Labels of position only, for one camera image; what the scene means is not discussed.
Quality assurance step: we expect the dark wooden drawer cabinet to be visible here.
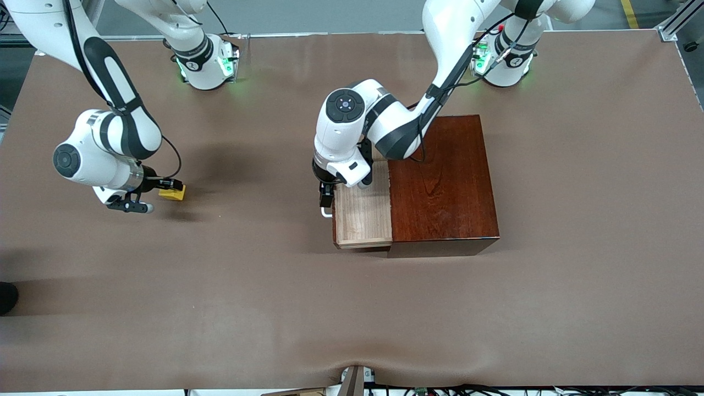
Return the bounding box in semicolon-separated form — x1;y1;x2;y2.
383;114;501;259

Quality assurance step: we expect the aluminium frame profile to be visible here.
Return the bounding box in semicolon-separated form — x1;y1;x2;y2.
657;0;704;42

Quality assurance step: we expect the dark grey camera mount bracket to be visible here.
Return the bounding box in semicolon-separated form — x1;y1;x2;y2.
106;194;150;214

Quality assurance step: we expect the black rounded object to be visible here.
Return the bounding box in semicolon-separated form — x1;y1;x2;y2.
0;282;19;317

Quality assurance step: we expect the brown table mat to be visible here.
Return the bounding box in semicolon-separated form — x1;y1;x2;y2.
0;30;704;392

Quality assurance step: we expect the black base cable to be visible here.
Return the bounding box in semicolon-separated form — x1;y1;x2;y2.
206;0;238;40

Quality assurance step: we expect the tan cardboard piece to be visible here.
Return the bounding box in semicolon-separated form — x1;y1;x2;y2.
261;387;326;396

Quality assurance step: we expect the black cable bundle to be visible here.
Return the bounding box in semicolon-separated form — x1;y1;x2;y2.
374;384;704;396

